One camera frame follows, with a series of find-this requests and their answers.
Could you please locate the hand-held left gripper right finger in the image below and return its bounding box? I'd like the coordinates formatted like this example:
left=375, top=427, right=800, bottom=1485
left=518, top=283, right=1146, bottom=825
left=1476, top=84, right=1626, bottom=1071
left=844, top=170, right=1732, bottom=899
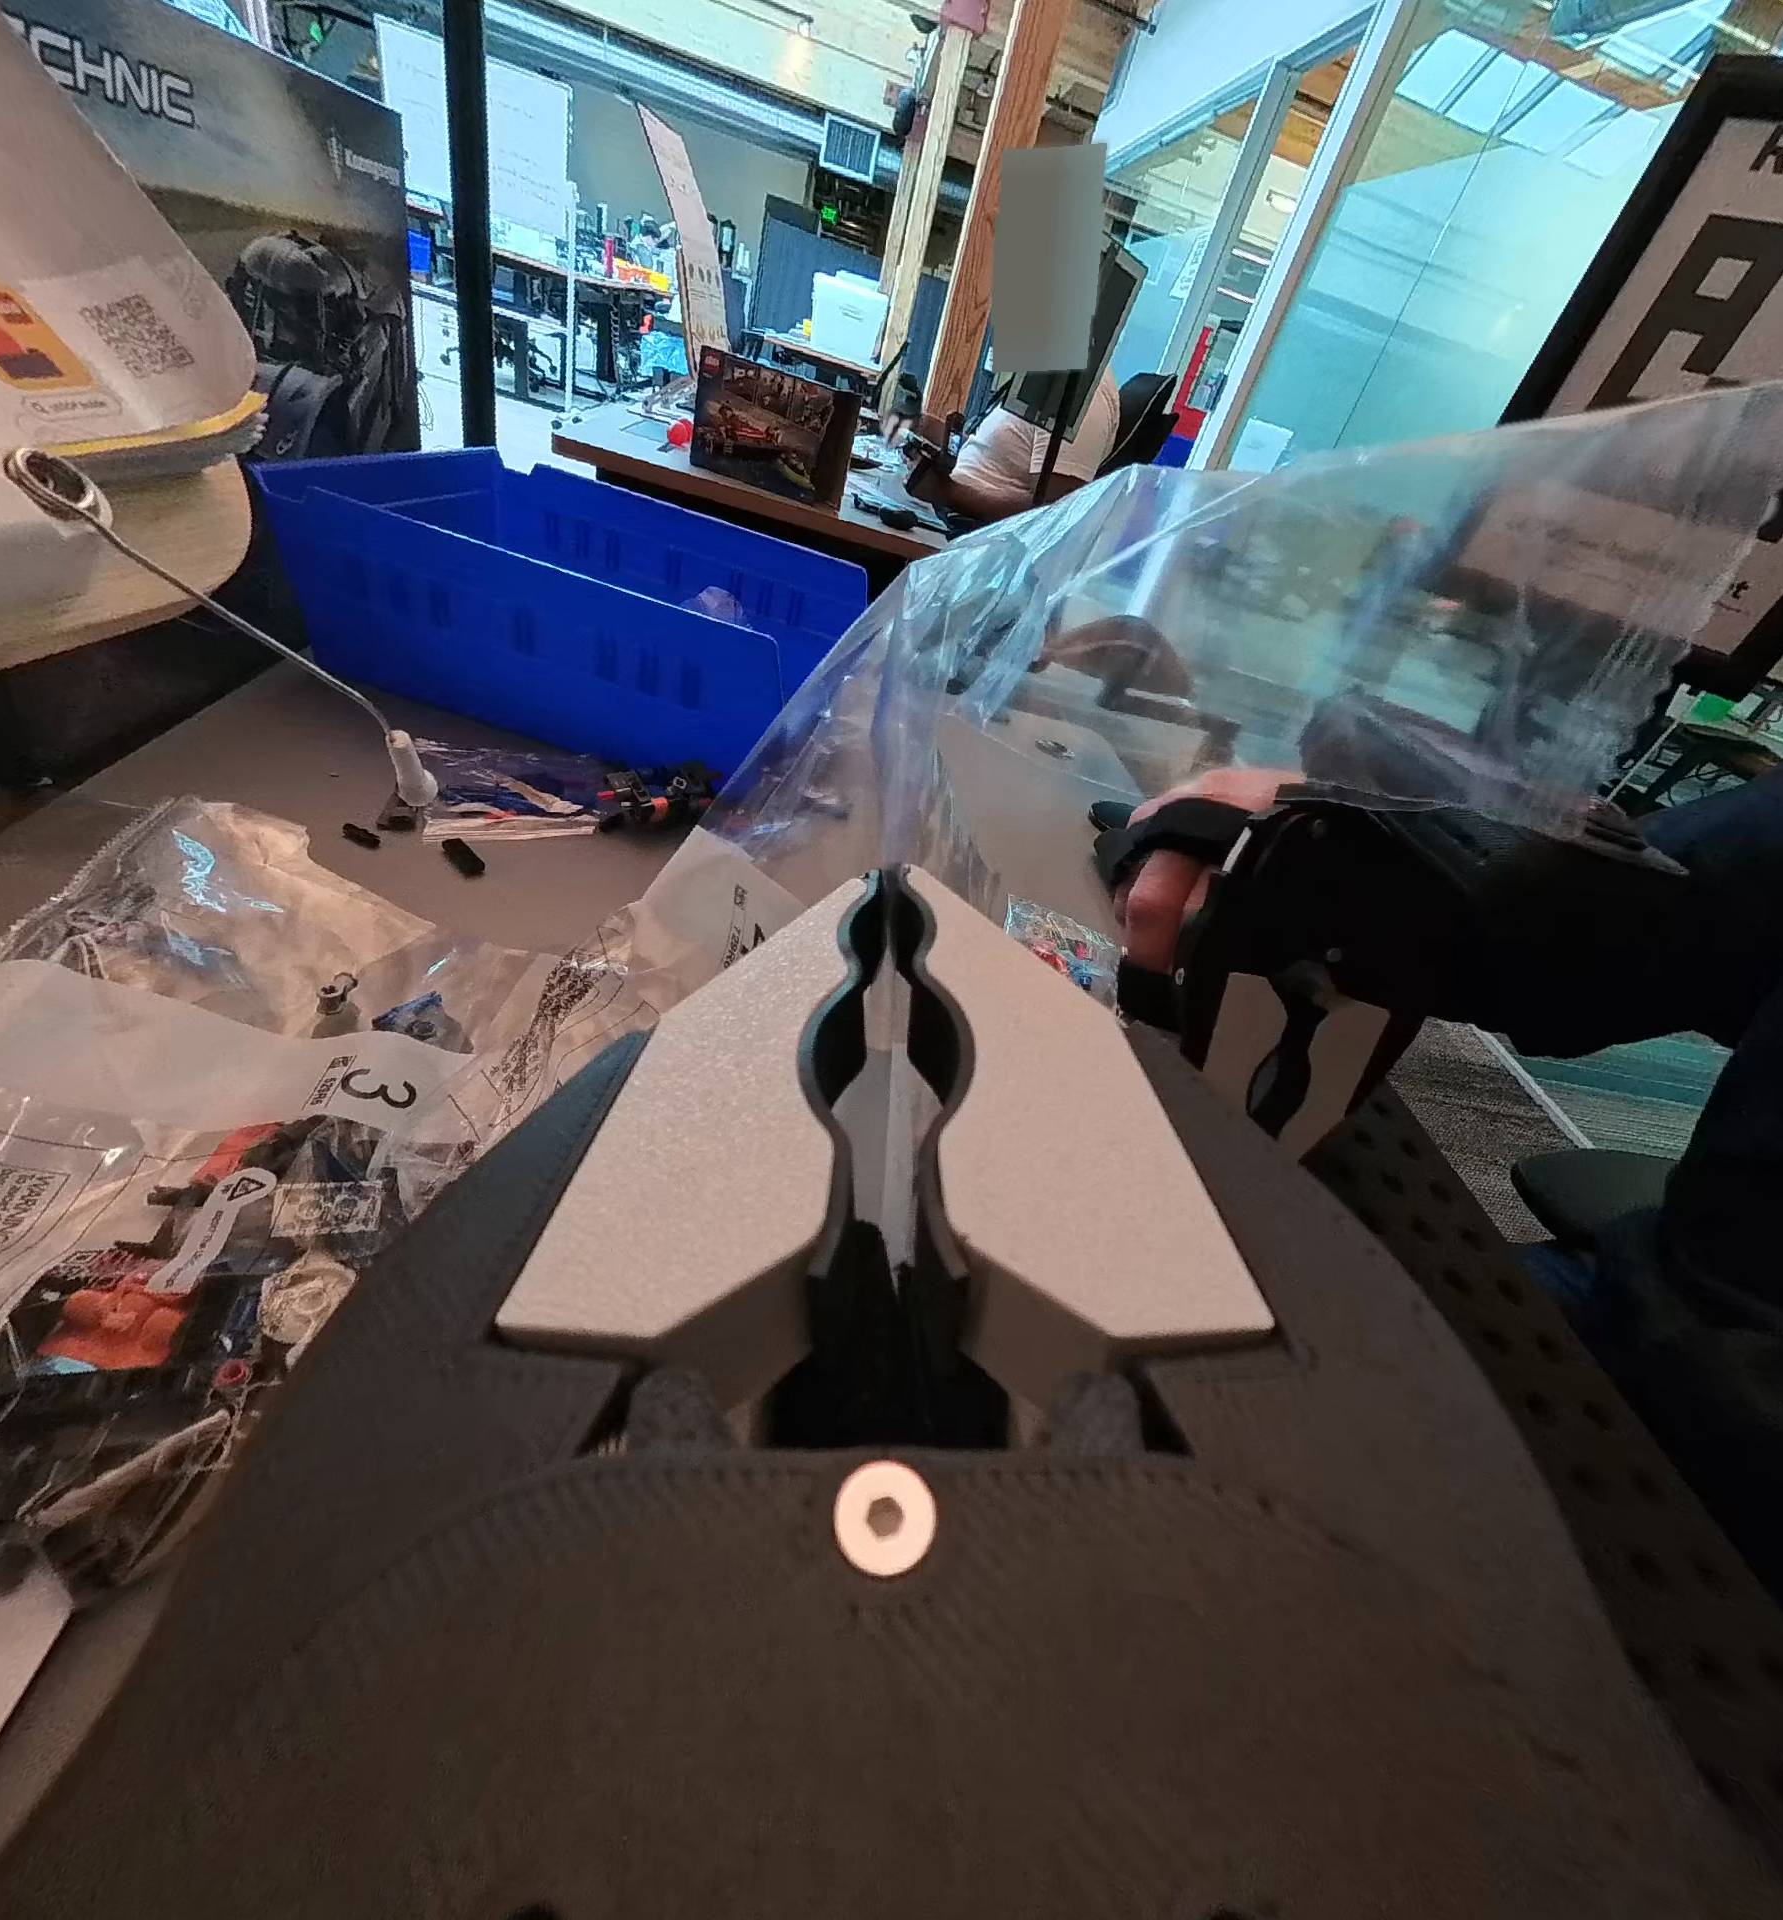
left=894, top=865, right=1278, bottom=1420

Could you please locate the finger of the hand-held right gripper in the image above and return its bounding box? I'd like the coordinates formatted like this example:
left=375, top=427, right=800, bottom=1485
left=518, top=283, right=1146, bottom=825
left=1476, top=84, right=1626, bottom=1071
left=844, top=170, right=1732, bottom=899
left=1288, top=973, right=1418, bottom=1159
left=1204, top=965, right=1320, bottom=1142

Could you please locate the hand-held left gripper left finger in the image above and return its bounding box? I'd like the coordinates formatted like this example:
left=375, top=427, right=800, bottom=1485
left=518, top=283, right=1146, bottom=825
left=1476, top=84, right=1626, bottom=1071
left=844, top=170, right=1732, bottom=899
left=497, top=865, right=896, bottom=1420

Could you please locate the clear plastic bag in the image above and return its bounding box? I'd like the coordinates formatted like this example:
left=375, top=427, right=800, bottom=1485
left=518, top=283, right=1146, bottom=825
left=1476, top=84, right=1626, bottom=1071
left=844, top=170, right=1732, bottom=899
left=636, top=374, right=1783, bottom=1277

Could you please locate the person's right forearm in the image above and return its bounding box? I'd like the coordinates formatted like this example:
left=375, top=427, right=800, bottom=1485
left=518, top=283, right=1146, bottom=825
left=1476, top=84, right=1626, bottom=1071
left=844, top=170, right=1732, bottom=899
left=1432, top=750, right=1783, bottom=1059

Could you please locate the small bag of lego parts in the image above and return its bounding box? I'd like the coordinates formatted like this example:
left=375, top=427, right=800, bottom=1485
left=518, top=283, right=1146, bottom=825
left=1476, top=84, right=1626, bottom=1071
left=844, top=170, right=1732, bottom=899
left=1008, top=891, right=1128, bottom=995

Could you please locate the small black orange lego assembly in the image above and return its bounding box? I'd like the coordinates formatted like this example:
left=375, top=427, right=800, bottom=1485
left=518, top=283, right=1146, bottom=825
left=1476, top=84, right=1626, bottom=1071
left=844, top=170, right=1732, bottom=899
left=598, top=761, right=724, bottom=832

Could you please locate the large white-label lego parts bag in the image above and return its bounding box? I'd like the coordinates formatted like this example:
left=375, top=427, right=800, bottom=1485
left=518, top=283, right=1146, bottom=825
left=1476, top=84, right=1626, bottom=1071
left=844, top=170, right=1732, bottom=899
left=0, top=960, right=654, bottom=1600

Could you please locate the small lego set box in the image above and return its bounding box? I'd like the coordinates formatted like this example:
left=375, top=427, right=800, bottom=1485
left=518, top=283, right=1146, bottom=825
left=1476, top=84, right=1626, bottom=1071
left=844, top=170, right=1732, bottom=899
left=688, top=343, right=864, bottom=503

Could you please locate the black lego set box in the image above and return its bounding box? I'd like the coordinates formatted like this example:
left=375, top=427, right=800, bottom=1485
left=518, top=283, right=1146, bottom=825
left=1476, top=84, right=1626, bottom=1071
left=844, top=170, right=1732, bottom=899
left=0, top=0, right=427, bottom=460

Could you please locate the lego instruction booklet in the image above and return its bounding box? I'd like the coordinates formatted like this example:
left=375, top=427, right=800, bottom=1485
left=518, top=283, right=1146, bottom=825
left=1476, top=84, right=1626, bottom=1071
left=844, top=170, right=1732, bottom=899
left=0, top=0, right=271, bottom=482

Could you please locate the person's right hand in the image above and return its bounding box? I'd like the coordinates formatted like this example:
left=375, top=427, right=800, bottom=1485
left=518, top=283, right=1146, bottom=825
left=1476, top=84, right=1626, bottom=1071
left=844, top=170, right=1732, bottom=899
left=1108, top=771, right=1306, bottom=977

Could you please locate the black perforated board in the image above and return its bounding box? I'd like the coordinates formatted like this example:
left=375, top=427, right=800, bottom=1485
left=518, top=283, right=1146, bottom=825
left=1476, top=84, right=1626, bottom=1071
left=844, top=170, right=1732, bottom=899
left=1132, top=1033, right=1783, bottom=1878

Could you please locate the black office chair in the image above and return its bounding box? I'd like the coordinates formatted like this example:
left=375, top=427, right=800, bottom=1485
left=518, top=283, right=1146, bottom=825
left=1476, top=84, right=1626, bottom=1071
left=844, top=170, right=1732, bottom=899
left=1042, top=614, right=1238, bottom=752
left=1102, top=372, right=1186, bottom=474

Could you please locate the small bag of blue parts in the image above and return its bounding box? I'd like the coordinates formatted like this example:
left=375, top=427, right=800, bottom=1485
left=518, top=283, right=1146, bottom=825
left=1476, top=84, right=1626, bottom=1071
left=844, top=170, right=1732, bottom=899
left=415, top=738, right=608, bottom=842

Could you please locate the clear bag of pale parts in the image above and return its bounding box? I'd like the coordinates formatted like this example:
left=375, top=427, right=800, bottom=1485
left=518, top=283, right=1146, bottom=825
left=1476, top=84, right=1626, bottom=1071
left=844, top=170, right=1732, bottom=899
left=0, top=793, right=445, bottom=1037

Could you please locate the blue plastic bin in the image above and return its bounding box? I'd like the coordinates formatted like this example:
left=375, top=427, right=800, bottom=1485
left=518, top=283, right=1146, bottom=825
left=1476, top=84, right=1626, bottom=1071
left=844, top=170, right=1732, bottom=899
left=251, top=446, right=870, bottom=773

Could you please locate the black framed marker sign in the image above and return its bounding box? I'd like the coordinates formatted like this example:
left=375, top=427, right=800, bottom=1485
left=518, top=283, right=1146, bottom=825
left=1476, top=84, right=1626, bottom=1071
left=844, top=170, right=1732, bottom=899
left=1498, top=56, right=1783, bottom=699

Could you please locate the wooden office desk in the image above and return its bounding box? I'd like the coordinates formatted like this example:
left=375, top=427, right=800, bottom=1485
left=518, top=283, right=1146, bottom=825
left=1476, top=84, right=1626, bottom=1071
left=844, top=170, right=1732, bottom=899
left=554, top=403, right=984, bottom=563

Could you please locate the brown cardboard sheet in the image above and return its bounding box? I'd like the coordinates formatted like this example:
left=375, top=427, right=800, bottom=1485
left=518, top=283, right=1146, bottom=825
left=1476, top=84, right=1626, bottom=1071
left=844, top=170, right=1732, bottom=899
left=636, top=102, right=736, bottom=353

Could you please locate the black steel column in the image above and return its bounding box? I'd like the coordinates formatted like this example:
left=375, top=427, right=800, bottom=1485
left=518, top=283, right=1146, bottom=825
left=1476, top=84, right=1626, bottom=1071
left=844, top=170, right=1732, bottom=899
left=443, top=0, right=501, bottom=450

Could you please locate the white board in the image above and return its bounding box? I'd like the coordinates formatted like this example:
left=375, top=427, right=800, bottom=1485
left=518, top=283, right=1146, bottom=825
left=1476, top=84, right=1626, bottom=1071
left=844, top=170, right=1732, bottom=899
left=377, top=13, right=570, bottom=233

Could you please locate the metal page holder wire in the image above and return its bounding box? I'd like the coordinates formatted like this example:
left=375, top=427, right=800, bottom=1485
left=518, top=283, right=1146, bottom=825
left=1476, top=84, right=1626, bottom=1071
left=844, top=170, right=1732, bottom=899
left=5, top=446, right=445, bottom=812

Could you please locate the wooden post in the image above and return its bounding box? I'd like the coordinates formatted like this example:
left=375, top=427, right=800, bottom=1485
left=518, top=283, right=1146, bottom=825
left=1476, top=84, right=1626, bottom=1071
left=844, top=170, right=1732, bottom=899
left=880, top=0, right=1080, bottom=430

